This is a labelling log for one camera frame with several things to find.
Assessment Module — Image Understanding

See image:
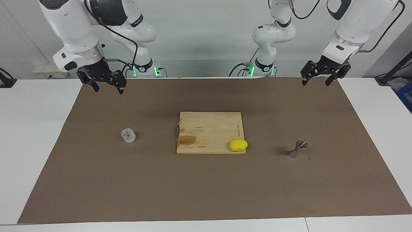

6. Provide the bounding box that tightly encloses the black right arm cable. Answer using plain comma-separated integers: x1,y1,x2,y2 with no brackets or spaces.
84,0,139,78

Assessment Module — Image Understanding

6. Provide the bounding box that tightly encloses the yellow lemon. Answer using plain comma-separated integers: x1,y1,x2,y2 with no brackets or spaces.
229,139,248,152

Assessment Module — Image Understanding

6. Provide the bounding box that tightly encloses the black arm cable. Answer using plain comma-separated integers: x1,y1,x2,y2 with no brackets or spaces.
289,0,405,53
84,0,139,78

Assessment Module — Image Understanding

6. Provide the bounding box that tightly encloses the brown table mat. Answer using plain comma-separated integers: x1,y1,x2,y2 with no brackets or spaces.
18,77,412,224

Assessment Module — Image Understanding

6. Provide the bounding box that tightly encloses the black clamp mount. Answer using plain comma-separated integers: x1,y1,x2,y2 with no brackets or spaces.
0,68,17,88

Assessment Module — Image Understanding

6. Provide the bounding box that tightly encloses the black base cable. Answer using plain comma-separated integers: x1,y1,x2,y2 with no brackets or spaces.
120,62,136,78
228,48,260,78

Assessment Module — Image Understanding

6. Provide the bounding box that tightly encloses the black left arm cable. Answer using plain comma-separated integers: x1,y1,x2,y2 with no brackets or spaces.
289,0,405,53

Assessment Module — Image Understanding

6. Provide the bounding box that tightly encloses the metal double jigger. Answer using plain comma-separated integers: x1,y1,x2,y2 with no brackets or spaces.
287,139,308,159

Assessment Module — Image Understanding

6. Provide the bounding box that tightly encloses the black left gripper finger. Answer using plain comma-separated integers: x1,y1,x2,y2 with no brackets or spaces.
325,63,351,86
301,61,323,86

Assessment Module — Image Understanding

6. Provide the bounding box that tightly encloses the black stand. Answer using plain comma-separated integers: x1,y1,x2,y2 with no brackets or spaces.
375,52,412,86

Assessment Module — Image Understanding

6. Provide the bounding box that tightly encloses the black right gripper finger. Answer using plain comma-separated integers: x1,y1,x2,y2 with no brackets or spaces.
106,70,127,95
77,69,100,93

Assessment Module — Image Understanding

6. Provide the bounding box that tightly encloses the wooden cutting board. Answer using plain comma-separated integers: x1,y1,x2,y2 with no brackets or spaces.
174,112,247,154

